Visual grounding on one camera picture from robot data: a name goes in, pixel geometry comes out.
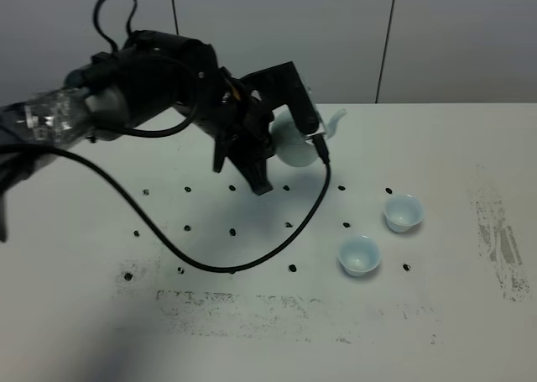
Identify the near pale blue teacup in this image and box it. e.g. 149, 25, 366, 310
336, 235, 382, 280

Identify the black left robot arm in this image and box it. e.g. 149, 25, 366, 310
1, 31, 274, 195

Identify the black left camera cable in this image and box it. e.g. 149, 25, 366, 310
0, 0, 332, 273

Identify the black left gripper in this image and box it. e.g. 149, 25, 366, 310
196, 65, 274, 196

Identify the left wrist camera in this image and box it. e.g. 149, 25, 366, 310
239, 61, 325, 143

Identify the far pale blue teacup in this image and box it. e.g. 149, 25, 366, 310
383, 195, 425, 233

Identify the pale blue teacup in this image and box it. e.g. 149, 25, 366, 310
383, 195, 425, 233
336, 235, 382, 280

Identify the pale blue porcelain teapot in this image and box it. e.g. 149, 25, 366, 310
270, 109, 347, 168

